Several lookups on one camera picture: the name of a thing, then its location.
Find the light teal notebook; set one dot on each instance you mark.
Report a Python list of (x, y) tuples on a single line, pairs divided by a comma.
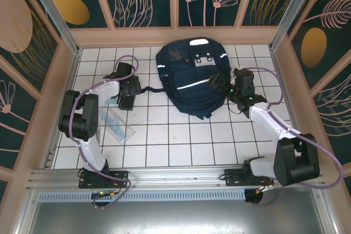
[(112, 100)]

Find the navy blue student backpack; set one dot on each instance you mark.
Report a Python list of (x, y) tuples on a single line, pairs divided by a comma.
[(192, 97)]

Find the clear pencil case blue pens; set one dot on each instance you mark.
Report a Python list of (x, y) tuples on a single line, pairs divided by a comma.
[(118, 127)]

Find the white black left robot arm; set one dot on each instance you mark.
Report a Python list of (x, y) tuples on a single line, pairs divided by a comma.
[(82, 113)]

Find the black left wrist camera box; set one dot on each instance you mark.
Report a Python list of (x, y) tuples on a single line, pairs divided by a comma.
[(123, 70)]

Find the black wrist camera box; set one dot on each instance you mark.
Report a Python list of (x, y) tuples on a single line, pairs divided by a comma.
[(123, 70), (244, 79)]

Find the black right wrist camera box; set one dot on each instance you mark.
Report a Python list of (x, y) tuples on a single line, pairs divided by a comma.
[(244, 79)]

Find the aluminium side rail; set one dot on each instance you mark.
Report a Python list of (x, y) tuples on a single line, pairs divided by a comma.
[(275, 64), (74, 64)]

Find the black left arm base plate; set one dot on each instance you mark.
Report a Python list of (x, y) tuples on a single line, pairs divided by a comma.
[(120, 179)]

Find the yellow oval feather wall panel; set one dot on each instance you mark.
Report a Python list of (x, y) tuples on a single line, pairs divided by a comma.
[(71, 9)]

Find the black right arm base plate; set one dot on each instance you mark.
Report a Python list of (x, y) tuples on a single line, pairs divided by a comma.
[(233, 177)]

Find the yellow oval leaf wall panel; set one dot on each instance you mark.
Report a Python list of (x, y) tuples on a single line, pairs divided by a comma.
[(314, 47)]

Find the aluminium front rail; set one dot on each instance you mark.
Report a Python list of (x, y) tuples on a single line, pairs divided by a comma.
[(178, 176)]

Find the aluminium corner post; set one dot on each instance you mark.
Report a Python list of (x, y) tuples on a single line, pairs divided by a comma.
[(293, 9), (52, 12)]

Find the pink leaf outline wall panel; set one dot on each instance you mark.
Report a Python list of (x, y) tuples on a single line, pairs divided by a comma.
[(334, 113)]

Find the single pink flower wall panel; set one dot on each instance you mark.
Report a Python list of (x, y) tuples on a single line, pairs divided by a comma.
[(11, 124)]

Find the large cream circle wall panel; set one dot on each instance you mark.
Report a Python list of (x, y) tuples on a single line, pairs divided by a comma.
[(13, 20)]

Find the grey metal base plate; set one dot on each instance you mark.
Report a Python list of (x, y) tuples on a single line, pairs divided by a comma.
[(164, 217)]

